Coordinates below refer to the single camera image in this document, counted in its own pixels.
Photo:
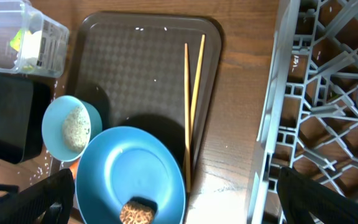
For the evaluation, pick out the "clear plastic bin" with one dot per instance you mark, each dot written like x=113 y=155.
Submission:
x=16 y=15

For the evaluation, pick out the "wooden chopstick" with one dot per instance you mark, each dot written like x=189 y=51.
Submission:
x=194 y=97
x=187 y=120

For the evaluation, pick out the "grey dishwasher rack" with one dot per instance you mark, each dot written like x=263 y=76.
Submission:
x=310 y=114

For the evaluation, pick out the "blue plate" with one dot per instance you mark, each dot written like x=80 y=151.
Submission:
x=126 y=163

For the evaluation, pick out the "brown plastic tray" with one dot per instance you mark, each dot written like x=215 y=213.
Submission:
x=130 y=67

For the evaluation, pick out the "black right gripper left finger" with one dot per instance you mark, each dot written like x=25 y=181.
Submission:
x=48 y=201

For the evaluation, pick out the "orange carrot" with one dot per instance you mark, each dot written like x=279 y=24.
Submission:
x=74 y=168

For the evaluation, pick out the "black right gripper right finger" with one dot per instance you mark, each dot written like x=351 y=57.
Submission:
x=302 y=198

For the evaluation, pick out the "white paper napkin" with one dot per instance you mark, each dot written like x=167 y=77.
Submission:
x=31 y=48

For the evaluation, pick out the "brown noodle clump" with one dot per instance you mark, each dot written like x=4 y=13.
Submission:
x=136 y=213

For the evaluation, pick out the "light blue rice bowl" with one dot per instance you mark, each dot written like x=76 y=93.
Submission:
x=68 y=126

